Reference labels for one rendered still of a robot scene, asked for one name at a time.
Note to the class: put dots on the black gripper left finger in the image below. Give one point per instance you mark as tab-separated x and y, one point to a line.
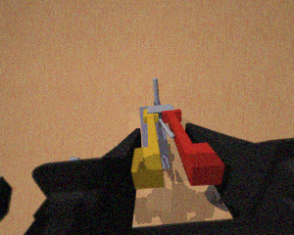
111	173

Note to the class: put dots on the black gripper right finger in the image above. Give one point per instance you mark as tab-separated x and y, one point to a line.
249	167

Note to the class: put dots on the grey rod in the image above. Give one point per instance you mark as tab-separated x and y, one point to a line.
156	95

